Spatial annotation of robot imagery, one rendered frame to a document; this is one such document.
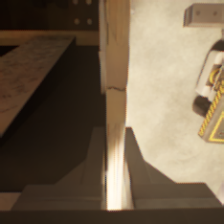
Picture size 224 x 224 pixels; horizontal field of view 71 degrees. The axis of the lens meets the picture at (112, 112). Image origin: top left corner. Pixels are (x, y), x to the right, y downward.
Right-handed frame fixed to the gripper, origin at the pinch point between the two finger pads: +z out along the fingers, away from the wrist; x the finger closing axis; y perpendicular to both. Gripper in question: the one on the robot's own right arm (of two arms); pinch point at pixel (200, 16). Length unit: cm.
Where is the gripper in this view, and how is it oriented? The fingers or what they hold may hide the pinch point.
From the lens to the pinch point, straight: 30.2
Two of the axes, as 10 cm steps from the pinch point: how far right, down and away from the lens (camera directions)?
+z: -10.0, 0.0, -0.2
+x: -0.2, -2.8, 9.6
